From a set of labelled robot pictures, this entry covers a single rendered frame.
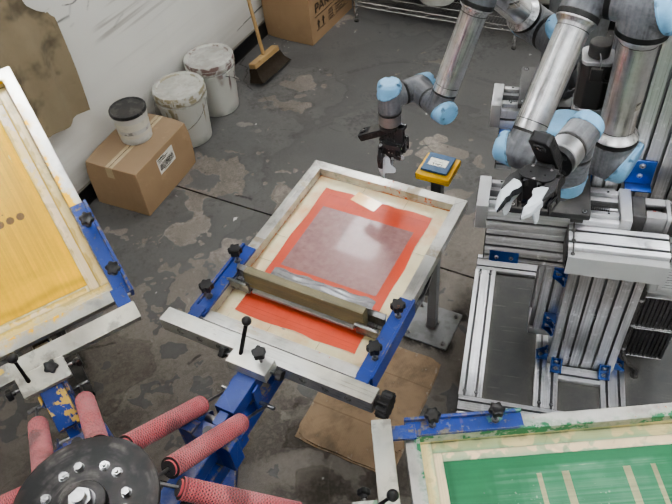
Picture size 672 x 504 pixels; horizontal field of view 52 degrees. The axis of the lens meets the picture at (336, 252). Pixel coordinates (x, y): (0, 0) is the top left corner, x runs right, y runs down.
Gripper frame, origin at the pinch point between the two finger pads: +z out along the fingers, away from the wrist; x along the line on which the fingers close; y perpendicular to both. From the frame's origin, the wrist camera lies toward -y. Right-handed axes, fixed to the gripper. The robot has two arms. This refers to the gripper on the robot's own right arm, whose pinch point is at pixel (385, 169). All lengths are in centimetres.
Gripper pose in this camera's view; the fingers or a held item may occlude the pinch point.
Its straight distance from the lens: 242.0
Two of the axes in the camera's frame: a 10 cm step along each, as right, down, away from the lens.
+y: 8.9, 2.8, -3.6
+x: 4.5, -6.7, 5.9
